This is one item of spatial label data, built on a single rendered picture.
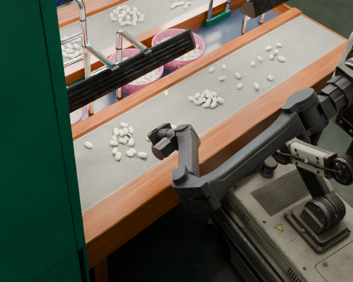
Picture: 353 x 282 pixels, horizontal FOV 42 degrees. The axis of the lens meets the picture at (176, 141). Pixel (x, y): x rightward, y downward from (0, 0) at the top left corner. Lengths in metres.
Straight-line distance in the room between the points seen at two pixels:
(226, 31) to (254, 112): 0.75
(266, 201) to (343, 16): 2.66
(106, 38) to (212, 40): 0.57
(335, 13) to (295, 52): 2.01
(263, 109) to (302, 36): 0.70
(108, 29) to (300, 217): 1.32
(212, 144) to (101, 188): 0.48
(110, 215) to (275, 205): 0.80
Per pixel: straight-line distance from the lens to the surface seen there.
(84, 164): 1.79
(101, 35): 2.41
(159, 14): 2.59
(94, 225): 1.60
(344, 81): 1.27
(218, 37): 2.58
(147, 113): 1.98
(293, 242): 2.02
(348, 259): 2.07
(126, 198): 1.66
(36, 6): 0.84
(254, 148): 1.16
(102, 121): 1.91
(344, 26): 4.32
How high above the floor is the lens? 2.13
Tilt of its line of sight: 48 degrees down
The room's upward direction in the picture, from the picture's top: 7 degrees clockwise
